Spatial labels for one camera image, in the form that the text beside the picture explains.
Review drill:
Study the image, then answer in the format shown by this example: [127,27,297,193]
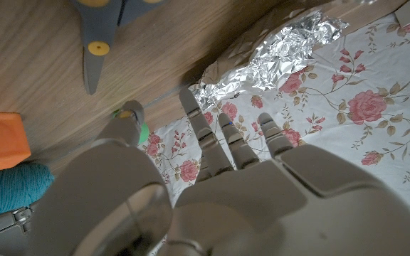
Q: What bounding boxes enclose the teal yarn skein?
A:
[0,162,56,224]

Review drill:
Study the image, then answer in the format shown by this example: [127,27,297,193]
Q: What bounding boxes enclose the crumpled aluminum foil sheet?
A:
[189,9,350,111]

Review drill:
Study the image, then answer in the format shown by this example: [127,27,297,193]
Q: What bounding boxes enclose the floral print backdrop cloth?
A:
[142,0,410,230]

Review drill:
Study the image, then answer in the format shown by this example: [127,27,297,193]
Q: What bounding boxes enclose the grey scissors with orange handles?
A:
[70,0,167,96]

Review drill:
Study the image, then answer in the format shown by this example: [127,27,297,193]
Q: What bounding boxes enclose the green toy apple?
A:
[110,109,150,145]

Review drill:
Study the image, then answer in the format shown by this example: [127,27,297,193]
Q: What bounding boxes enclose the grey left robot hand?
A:
[23,87,410,256]

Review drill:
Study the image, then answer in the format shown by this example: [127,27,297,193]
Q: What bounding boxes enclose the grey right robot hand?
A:
[0,205,36,256]

